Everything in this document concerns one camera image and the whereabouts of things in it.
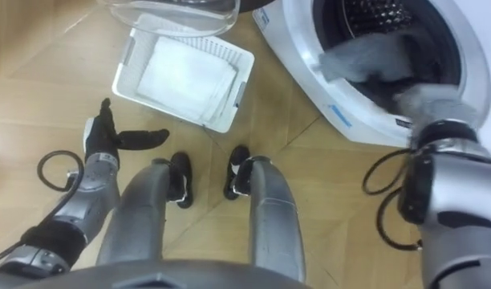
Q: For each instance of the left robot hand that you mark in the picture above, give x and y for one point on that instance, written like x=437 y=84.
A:
x=103 y=134

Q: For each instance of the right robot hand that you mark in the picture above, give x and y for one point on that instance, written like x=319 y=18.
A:
x=438 y=104

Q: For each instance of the grey towel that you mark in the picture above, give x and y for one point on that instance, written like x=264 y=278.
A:
x=362 y=56

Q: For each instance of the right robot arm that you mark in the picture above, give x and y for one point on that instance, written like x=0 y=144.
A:
x=462 y=180

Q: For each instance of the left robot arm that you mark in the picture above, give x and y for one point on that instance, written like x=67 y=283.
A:
x=89 y=196

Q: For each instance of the white folded cloth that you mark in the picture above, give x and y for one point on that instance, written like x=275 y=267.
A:
x=185 y=76

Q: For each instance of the black round glass washer door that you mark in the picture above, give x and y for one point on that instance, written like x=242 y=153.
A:
x=169 y=20

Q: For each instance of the white plastic laundry basket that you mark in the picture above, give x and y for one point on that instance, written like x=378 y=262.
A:
x=225 y=52

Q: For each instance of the white washing machine tower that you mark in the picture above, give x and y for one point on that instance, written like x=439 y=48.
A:
x=293 y=52

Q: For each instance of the robot body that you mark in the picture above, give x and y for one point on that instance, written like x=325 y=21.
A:
x=169 y=277

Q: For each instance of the robot legs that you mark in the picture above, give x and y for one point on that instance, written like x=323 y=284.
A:
x=269 y=216

